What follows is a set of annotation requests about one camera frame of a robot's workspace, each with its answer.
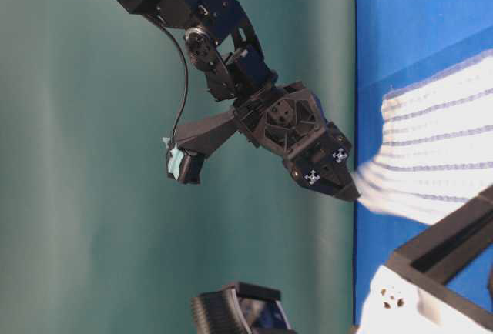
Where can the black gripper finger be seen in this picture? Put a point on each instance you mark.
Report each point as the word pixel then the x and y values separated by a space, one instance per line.
pixel 331 153

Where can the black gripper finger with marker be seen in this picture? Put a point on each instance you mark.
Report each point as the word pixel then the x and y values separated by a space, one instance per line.
pixel 303 171

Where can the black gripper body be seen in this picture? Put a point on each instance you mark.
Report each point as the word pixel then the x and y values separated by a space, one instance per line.
pixel 287 121

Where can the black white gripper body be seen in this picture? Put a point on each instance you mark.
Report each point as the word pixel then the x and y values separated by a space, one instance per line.
pixel 434 257

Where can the white blue striped towel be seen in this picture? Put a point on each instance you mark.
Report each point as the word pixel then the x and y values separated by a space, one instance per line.
pixel 435 156

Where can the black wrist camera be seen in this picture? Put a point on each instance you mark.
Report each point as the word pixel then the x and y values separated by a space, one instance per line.
pixel 240 307
pixel 193 143

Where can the black wrist camera lower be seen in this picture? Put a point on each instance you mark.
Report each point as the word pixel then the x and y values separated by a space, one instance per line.
pixel 240 307

